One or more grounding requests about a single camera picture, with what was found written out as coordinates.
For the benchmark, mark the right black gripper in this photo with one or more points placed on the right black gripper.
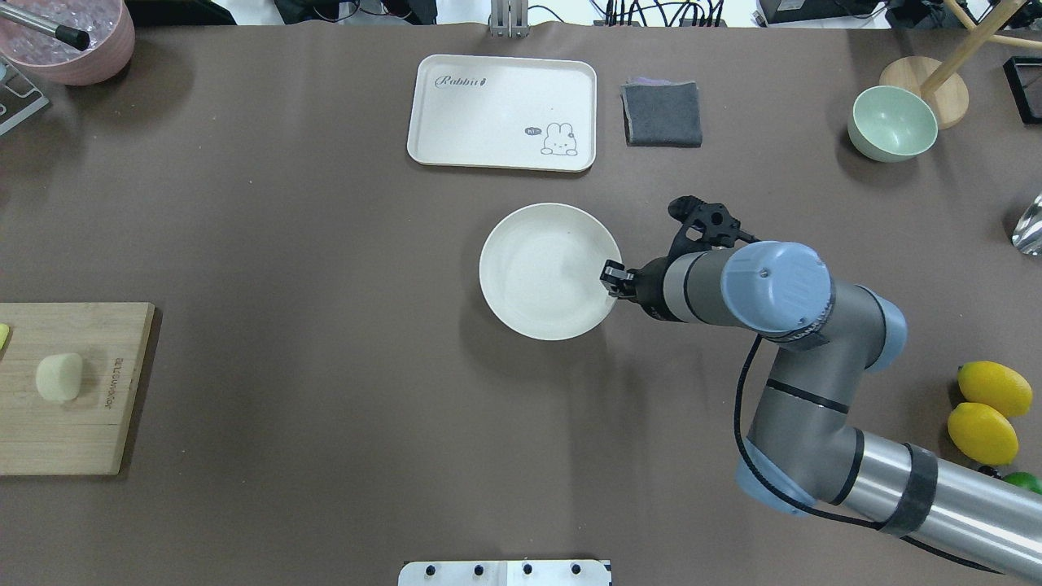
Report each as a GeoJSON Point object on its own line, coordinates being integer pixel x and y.
{"type": "Point", "coordinates": [649, 286]}

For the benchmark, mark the round cream plate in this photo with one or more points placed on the round cream plate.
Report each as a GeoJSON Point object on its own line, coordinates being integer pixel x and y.
{"type": "Point", "coordinates": [540, 267]}

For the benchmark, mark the white steamed bun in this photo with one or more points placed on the white steamed bun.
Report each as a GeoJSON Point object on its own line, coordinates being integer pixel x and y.
{"type": "Point", "coordinates": [59, 377]}

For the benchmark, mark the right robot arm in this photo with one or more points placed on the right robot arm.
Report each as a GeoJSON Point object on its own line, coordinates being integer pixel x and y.
{"type": "Point", "coordinates": [801, 454]}

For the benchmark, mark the cream rectangular rabbit tray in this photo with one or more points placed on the cream rectangular rabbit tray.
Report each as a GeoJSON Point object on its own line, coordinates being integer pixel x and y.
{"type": "Point", "coordinates": [504, 113]}

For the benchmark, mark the grey folded cloth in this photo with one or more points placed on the grey folded cloth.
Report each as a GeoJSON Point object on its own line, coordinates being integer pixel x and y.
{"type": "Point", "coordinates": [662, 114]}

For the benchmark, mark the mint green bowl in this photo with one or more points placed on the mint green bowl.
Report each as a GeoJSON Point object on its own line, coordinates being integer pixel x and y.
{"type": "Point", "coordinates": [889, 124]}

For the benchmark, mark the yellow lemon outer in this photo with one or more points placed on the yellow lemon outer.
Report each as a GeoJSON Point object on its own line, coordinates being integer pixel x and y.
{"type": "Point", "coordinates": [997, 385]}

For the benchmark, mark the wooden stand with base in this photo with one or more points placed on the wooden stand with base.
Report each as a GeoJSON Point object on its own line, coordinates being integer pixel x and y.
{"type": "Point", "coordinates": [939, 84]}

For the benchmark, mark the yellow lemon near lime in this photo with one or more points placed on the yellow lemon near lime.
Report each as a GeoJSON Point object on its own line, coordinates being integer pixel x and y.
{"type": "Point", "coordinates": [983, 434]}

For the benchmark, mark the shiny metal object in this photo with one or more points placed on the shiny metal object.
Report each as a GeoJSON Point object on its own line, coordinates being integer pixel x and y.
{"type": "Point", "coordinates": [1026, 236]}

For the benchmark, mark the dark purple grapes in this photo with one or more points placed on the dark purple grapes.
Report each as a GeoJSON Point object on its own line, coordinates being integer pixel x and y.
{"type": "Point", "coordinates": [991, 471]}

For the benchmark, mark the green lime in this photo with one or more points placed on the green lime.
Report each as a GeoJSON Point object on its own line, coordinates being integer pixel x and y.
{"type": "Point", "coordinates": [1022, 479]}

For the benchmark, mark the bamboo cutting board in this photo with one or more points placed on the bamboo cutting board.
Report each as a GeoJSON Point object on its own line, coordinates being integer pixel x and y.
{"type": "Point", "coordinates": [87, 434]}

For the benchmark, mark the pink bowl with ice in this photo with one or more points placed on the pink bowl with ice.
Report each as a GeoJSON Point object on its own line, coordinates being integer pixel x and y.
{"type": "Point", "coordinates": [112, 41]}

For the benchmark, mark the clear acrylic holder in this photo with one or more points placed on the clear acrylic holder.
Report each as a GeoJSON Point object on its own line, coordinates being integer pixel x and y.
{"type": "Point", "coordinates": [20, 98]}

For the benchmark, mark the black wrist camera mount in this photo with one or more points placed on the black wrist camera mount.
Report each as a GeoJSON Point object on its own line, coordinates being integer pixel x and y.
{"type": "Point", "coordinates": [704, 226]}

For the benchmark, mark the metal clamp post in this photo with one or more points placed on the metal clamp post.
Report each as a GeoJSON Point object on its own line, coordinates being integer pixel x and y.
{"type": "Point", "coordinates": [509, 19]}

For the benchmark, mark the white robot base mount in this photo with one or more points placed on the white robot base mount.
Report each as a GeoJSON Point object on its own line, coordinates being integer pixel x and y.
{"type": "Point", "coordinates": [507, 572]}

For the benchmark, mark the black frame object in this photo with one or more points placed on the black frame object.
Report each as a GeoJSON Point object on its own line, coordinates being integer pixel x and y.
{"type": "Point", "coordinates": [1023, 75]}

